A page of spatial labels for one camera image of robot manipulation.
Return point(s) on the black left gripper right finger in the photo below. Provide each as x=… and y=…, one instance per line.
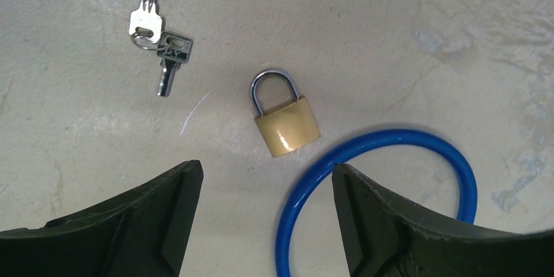
x=386, y=234

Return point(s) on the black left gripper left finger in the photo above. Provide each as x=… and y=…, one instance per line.
x=141, y=232

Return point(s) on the brass padlock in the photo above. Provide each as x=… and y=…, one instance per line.
x=287, y=127

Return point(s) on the blue cable lock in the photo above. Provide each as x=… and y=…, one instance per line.
x=316, y=173

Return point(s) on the silver key on ring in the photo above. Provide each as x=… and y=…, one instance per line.
x=145, y=18

